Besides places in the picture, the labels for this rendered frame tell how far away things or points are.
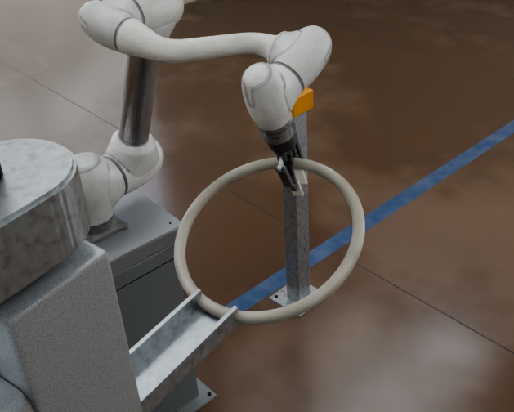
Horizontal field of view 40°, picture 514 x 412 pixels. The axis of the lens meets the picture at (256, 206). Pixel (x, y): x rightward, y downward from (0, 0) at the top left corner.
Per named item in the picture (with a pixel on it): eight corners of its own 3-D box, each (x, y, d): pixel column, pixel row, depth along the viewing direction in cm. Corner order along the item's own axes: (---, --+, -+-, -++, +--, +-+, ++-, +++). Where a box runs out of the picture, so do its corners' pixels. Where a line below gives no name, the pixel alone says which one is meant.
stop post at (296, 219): (328, 296, 336) (328, 87, 275) (300, 318, 324) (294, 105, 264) (297, 278, 348) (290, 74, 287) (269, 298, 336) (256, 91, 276)
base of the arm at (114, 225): (46, 231, 240) (43, 218, 237) (100, 205, 253) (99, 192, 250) (74, 255, 230) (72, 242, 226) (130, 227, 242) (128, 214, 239)
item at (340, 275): (301, 360, 153) (298, 354, 151) (140, 282, 178) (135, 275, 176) (400, 191, 173) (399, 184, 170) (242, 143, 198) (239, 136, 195)
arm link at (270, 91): (278, 139, 168) (309, 101, 173) (260, 93, 156) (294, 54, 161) (244, 125, 174) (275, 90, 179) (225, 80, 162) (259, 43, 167)
